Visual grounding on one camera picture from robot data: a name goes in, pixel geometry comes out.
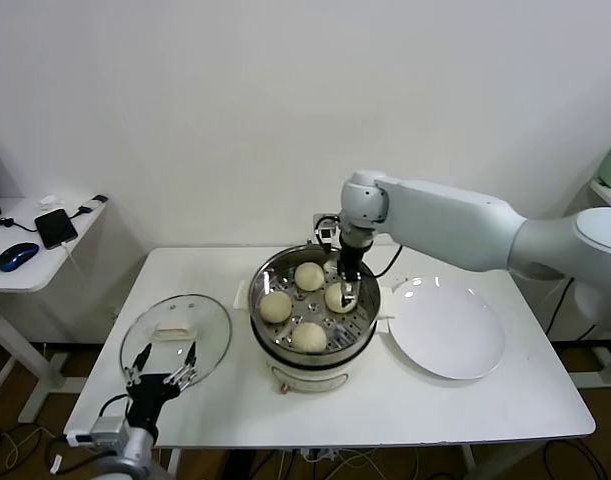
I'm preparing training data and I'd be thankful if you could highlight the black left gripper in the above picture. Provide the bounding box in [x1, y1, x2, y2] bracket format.
[123, 341, 198, 430]

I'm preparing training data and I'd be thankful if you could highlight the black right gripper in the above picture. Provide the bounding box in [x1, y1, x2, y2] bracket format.
[337, 238, 372, 307]

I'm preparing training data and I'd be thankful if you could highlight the white steamed baozi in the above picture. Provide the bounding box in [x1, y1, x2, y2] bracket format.
[293, 261, 326, 292]
[259, 291, 294, 324]
[290, 322, 329, 354]
[324, 282, 359, 315]

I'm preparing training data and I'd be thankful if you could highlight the glass pot lid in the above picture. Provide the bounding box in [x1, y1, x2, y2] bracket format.
[119, 293, 233, 392]

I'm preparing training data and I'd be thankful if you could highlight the stainless steel steamer basket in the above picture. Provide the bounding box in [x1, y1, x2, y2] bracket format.
[246, 244, 379, 362]

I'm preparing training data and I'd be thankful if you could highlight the white electric cooking pot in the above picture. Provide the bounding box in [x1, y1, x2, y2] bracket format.
[231, 279, 396, 397]

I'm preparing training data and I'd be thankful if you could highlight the white round plate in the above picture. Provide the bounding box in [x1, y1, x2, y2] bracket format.
[388, 275, 506, 381]

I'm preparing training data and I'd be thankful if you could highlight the white side desk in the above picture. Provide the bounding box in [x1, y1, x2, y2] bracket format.
[584, 178, 611, 391]
[0, 198, 117, 426]

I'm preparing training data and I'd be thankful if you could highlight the black smartphone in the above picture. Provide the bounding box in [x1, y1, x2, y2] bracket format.
[33, 208, 79, 251]

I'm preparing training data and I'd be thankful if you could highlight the black usb adapter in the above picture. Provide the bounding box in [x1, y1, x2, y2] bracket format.
[65, 195, 109, 220]

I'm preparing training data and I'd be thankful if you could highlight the blue computer mouse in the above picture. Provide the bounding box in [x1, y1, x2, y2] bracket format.
[0, 242, 40, 274]

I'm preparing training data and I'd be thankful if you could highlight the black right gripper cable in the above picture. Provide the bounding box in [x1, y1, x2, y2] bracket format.
[369, 244, 404, 279]

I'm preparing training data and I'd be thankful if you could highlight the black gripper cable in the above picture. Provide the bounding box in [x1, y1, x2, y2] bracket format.
[369, 244, 404, 279]
[98, 393, 130, 419]

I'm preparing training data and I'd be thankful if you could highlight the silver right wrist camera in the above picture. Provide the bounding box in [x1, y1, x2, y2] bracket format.
[313, 213, 342, 247]

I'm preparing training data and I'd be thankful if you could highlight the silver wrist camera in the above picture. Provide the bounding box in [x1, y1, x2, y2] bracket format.
[67, 417, 129, 447]
[313, 213, 342, 247]

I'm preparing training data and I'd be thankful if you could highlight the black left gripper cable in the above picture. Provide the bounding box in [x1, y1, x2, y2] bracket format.
[98, 393, 130, 419]

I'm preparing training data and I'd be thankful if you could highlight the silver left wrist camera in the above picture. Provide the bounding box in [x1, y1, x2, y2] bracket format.
[67, 417, 129, 447]

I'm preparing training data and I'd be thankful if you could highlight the white charging cable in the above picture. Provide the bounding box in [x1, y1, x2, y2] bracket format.
[58, 242, 85, 286]

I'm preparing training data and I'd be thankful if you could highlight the black power adapter cable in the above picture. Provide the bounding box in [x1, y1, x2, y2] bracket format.
[543, 277, 611, 341]

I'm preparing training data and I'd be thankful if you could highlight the black desk cable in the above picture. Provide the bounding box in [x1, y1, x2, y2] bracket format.
[0, 216, 37, 234]

